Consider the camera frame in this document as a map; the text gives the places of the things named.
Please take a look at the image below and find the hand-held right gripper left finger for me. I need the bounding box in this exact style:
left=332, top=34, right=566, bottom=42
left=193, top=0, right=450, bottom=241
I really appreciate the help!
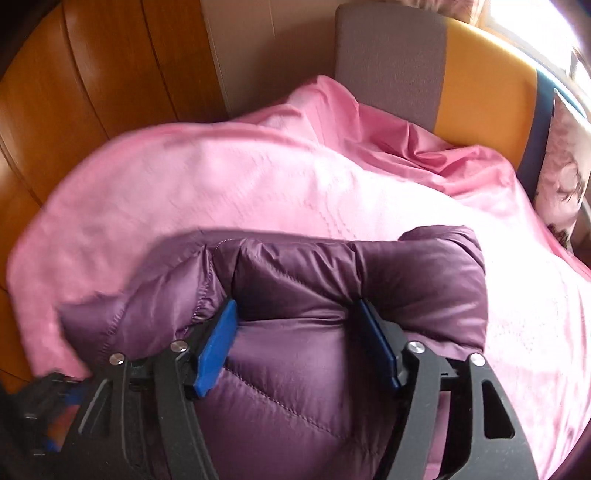
left=69, top=299, right=239, bottom=480

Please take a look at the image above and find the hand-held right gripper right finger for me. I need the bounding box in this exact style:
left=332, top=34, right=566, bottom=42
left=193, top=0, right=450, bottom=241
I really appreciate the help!
left=355, top=299, right=539, bottom=480

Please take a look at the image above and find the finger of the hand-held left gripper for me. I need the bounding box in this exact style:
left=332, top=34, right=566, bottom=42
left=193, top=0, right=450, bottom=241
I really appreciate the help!
left=25, top=371, right=93, bottom=418
left=23, top=415, right=70, bottom=459

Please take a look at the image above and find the purple quilted puffer jacket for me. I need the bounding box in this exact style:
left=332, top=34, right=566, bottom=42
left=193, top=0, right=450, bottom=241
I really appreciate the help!
left=58, top=224, right=490, bottom=480

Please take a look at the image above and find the pink bed sheet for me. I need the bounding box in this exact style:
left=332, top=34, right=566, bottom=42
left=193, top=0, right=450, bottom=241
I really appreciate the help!
left=7, top=74, right=591, bottom=480

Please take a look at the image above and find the pink floral pillow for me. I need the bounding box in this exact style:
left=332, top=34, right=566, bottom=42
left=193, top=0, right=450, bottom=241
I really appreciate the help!
left=536, top=90, right=591, bottom=254

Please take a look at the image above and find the grey yellow navy padded headboard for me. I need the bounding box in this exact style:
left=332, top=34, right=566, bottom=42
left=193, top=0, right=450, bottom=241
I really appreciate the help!
left=335, top=2, right=561, bottom=195

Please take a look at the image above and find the wooden wardrobe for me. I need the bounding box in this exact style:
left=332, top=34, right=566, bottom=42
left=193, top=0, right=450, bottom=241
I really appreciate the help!
left=0, top=0, right=230, bottom=393

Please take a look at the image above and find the pink floral curtain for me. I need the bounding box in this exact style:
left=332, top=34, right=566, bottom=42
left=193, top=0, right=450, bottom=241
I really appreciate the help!
left=411, top=0, right=491, bottom=17

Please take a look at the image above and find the bright window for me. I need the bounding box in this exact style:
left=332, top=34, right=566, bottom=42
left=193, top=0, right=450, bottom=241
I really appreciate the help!
left=480, top=0, right=591, bottom=86

